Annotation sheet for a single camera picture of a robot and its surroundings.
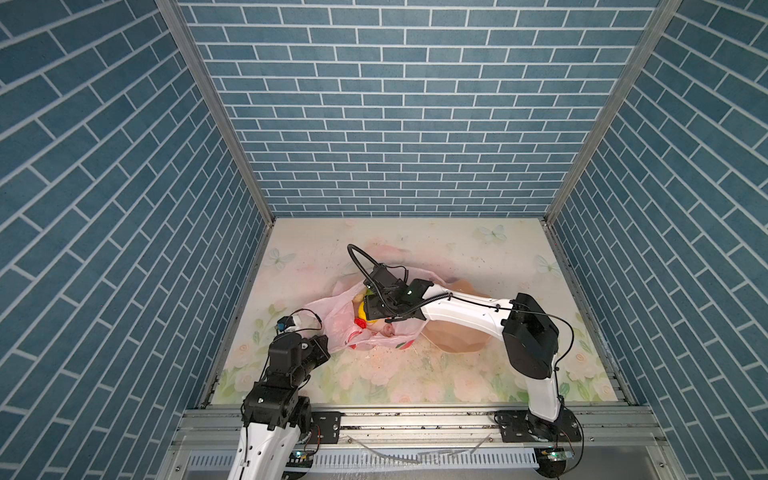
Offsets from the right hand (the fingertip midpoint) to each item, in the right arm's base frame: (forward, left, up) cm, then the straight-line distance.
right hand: (366, 305), depth 86 cm
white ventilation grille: (-35, -7, -10) cm, 37 cm away
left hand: (-10, +8, 0) cm, 13 cm away
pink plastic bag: (-8, +6, -2) cm, 10 cm away
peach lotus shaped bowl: (-3, -27, -9) cm, 28 cm away
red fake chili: (-4, +1, -2) cm, 5 cm away
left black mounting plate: (-30, +7, -9) cm, 32 cm away
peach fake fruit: (-4, -7, -7) cm, 10 cm away
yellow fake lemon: (-4, 0, +3) cm, 5 cm away
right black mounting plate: (-26, -41, -10) cm, 50 cm away
